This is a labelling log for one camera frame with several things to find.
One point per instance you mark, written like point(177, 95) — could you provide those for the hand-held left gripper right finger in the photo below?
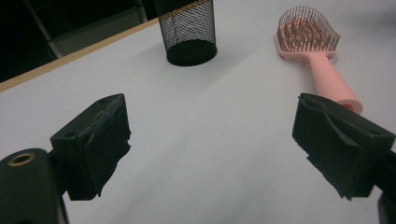
point(339, 146)

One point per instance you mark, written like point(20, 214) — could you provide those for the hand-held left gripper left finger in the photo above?
point(90, 149)

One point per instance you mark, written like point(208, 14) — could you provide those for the pink hairbrush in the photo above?
point(327, 77)

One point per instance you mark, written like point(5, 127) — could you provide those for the black mesh pen holder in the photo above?
point(190, 34)

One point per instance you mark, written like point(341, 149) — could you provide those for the grey metal floor rail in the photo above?
point(99, 34)

